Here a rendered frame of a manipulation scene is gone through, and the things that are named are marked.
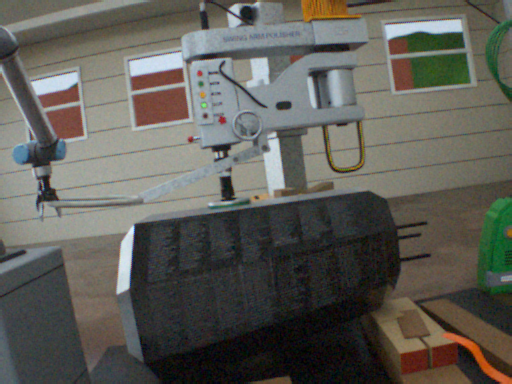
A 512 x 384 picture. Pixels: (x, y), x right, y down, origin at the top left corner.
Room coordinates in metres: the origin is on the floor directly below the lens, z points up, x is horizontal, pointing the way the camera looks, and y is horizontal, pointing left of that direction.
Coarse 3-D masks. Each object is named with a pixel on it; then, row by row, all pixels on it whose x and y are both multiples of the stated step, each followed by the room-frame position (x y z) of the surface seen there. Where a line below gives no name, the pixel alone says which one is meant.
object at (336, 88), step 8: (328, 72) 2.27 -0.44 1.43; (336, 72) 2.26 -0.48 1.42; (344, 72) 2.26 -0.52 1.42; (320, 80) 2.32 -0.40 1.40; (328, 80) 2.27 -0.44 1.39; (336, 80) 2.26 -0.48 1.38; (344, 80) 2.26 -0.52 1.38; (352, 80) 2.30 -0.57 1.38; (320, 88) 2.33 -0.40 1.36; (328, 88) 2.28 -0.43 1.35; (336, 88) 2.26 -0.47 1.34; (344, 88) 2.26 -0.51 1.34; (352, 88) 2.29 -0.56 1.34; (320, 96) 2.34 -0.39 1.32; (328, 96) 2.28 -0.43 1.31; (336, 96) 2.26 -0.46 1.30; (344, 96) 2.26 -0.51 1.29; (352, 96) 2.28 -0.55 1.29; (328, 104) 2.29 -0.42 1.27; (336, 104) 2.26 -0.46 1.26; (344, 104) 2.27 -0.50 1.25; (352, 104) 2.29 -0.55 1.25
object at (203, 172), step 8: (240, 152) 2.18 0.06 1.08; (248, 152) 2.19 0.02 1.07; (256, 152) 2.20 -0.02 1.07; (224, 160) 2.16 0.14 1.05; (232, 160) 2.17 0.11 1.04; (240, 160) 2.18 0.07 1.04; (200, 168) 2.14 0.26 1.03; (208, 168) 2.15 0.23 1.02; (216, 168) 2.16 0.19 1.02; (224, 168) 2.16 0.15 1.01; (184, 176) 2.13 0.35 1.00; (192, 176) 2.13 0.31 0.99; (200, 176) 2.14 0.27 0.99; (208, 176) 2.15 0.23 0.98; (168, 184) 2.11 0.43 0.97; (176, 184) 2.12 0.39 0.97; (184, 184) 2.13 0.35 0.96; (144, 192) 2.09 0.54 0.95; (152, 192) 2.09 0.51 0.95; (160, 192) 2.10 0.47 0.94; (168, 192) 2.11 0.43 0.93; (144, 200) 2.09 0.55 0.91
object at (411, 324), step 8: (384, 304) 2.08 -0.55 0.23; (376, 312) 2.00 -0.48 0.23; (384, 312) 1.98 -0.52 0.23; (392, 312) 1.96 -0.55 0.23; (400, 312) 1.95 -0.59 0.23; (408, 312) 1.93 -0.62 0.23; (416, 312) 1.91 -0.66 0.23; (376, 320) 1.92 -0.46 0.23; (384, 320) 1.90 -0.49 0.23; (392, 320) 1.90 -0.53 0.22; (400, 320) 1.86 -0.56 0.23; (408, 320) 1.84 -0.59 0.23; (416, 320) 1.82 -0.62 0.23; (400, 328) 1.79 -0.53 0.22; (408, 328) 1.75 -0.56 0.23; (416, 328) 1.74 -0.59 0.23; (424, 328) 1.72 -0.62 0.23; (408, 336) 1.68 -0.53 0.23; (416, 336) 1.67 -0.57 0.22; (424, 336) 1.67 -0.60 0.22
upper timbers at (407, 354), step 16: (400, 304) 2.08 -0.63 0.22; (368, 320) 2.12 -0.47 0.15; (432, 320) 1.81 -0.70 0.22; (384, 336) 1.80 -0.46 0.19; (400, 336) 1.72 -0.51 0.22; (432, 336) 1.66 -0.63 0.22; (400, 352) 1.57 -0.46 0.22; (416, 352) 1.57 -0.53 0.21; (432, 352) 1.57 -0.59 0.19; (448, 352) 1.57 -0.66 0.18; (400, 368) 1.57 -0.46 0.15; (416, 368) 1.57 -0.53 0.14; (432, 368) 1.57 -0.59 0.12
